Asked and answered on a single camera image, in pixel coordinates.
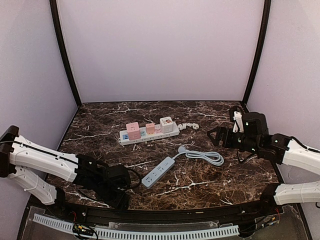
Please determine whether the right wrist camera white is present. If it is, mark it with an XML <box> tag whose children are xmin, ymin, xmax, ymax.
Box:
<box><xmin>229</xmin><ymin>105</ymin><xmax>244</xmax><ymax>133</ymax></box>

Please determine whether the left black frame post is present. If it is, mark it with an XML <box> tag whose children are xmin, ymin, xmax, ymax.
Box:
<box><xmin>49</xmin><ymin>0</ymin><xmax>82</xmax><ymax>108</ymax></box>

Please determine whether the black front rail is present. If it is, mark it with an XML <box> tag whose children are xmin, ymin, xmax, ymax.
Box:
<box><xmin>65</xmin><ymin>201</ymin><xmax>277</xmax><ymax>225</ymax></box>

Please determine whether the small circuit board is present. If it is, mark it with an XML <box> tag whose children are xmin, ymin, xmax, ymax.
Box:
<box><xmin>72</xmin><ymin>223</ymin><xmax>94</xmax><ymax>236</ymax></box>

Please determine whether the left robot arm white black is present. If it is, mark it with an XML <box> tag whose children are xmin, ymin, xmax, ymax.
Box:
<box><xmin>0</xmin><ymin>125</ymin><xmax>131</xmax><ymax>210</ymax></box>

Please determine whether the white multicolour power strip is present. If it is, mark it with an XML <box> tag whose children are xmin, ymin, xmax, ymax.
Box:
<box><xmin>119</xmin><ymin>121</ymin><xmax>180</xmax><ymax>147</ymax></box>

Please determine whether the black frame post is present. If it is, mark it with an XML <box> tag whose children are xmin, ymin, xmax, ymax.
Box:
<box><xmin>49</xmin><ymin>0</ymin><xmax>82</xmax><ymax>108</ymax></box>
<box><xmin>242</xmin><ymin>0</ymin><xmax>272</xmax><ymax>106</ymax></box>

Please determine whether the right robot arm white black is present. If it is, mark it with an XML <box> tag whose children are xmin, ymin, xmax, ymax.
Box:
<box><xmin>207</xmin><ymin>111</ymin><xmax>320</xmax><ymax>206</ymax></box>

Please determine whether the white power strip cable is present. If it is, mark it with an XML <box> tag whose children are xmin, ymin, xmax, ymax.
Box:
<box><xmin>177</xmin><ymin>121</ymin><xmax>201</xmax><ymax>131</ymax></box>

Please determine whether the light blue cable duct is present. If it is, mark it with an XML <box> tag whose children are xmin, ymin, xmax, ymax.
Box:
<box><xmin>32</xmin><ymin>213</ymin><xmax>240</xmax><ymax>240</ymax></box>

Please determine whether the light blue power strip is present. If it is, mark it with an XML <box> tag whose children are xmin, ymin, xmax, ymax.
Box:
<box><xmin>141</xmin><ymin>157</ymin><xmax>175</xmax><ymax>189</ymax></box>

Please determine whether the right black frame post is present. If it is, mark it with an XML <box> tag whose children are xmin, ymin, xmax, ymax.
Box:
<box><xmin>242</xmin><ymin>0</ymin><xmax>272</xmax><ymax>106</ymax></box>

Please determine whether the white cube socket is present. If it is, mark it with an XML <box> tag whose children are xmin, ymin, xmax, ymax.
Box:
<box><xmin>159</xmin><ymin>116</ymin><xmax>174</xmax><ymax>134</ymax></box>

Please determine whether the grey power strip cable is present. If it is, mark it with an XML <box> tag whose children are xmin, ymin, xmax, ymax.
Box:
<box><xmin>172</xmin><ymin>146</ymin><xmax>225</xmax><ymax>166</ymax></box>

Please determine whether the pink usb charger plug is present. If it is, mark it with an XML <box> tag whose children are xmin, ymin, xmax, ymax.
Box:
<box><xmin>145</xmin><ymin>123</ymin><xmax>155</xmax><ymax>135</ymax></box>

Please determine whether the pink cube socket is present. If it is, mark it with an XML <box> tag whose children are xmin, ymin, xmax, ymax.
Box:
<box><xmin>126</xmin><ymin>122</ymin><xmax>141</xmax><ymax>141</ymax></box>

